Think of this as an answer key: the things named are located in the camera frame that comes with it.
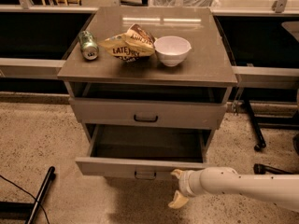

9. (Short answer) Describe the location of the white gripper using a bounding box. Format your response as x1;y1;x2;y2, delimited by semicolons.
168;169;203;209

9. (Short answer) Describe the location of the grey drawer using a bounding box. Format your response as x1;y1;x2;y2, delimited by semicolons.
76;125;213;180
69;98;227;130

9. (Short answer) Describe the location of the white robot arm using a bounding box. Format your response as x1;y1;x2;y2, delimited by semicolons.
168;167;299;212

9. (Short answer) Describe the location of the grey drawer cabinet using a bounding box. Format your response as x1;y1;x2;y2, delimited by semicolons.
57;6;238;142

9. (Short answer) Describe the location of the black stand leg right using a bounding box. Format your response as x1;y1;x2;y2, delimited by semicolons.
253;163;291;175

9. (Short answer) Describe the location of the black stand leg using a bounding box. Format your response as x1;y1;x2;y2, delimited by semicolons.
253;163;291;175
25;166;56;224

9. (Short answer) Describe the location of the black stand leg left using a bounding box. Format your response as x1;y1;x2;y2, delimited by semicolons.
25;166;56;224

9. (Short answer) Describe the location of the white bowl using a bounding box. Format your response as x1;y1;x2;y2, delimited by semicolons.
154;35;192;67

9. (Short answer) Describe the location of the yellow chip bag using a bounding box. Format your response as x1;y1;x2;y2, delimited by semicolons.
99;24;155;63

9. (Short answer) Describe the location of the green soda can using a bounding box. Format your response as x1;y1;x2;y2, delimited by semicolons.
78;31;99;61

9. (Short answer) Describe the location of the black wheeled frame leg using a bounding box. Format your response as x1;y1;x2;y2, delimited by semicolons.
244;99;266;151

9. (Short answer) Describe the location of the black cable on floor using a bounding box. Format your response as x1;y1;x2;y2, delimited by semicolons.
0;174;50;224

